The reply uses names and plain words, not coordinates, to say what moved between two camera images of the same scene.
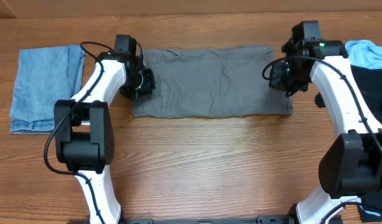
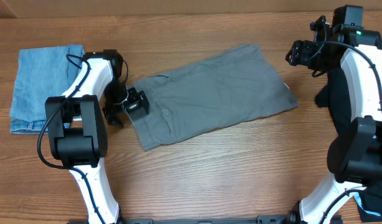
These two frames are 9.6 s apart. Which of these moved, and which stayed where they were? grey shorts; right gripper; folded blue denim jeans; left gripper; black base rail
Moved: left gripper; right gripper; grey shorts
Stayed: folded blue denim jeans; black base rail
